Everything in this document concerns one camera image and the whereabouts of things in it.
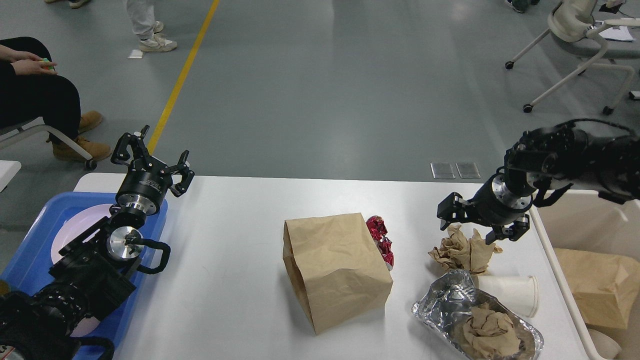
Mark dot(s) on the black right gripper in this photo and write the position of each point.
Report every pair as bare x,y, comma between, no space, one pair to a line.
496,204

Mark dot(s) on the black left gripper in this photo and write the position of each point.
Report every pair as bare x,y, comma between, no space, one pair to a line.
142,188

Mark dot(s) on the brown paper ball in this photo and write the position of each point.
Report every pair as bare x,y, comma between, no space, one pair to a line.
458,252

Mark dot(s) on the white paper cup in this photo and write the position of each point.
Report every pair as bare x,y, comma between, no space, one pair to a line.
605,346
519,294

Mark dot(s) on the pink plate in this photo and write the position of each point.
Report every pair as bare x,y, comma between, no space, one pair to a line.
74,226

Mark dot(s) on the brown paper bag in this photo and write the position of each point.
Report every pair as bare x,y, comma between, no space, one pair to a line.
335,269
604,286

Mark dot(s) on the dark blue mug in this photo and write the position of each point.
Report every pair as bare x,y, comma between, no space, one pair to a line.
5,287

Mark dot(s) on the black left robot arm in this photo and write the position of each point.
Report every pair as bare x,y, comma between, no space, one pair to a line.
93,277

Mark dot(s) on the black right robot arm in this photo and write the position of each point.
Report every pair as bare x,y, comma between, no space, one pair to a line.
539,169

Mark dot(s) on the beige plastic bin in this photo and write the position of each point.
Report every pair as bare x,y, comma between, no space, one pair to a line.
583,221

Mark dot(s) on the paper scrap on floor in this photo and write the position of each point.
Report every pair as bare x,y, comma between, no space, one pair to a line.
136,54

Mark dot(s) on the red foil wrapper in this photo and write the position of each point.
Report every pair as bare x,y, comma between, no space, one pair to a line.
378,231

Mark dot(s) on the crumpled brown paper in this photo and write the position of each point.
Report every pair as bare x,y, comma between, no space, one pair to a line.
490,333

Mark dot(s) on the standing person white sneakers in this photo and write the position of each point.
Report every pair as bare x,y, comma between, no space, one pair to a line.
147,28

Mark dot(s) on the seated person in black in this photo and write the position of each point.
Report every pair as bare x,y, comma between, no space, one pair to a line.
29,90

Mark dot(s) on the rubiks cube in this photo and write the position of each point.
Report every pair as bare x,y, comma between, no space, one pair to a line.
47,61

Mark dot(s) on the brown paper bag on table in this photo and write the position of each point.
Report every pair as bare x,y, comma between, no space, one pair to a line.
335,269

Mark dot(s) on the blue plastic tray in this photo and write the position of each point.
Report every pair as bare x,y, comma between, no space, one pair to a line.
28,270

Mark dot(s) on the person in blue jeans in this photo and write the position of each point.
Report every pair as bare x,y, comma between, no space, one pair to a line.
74,4

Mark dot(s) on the white office chair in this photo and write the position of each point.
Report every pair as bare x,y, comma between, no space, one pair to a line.
571,25

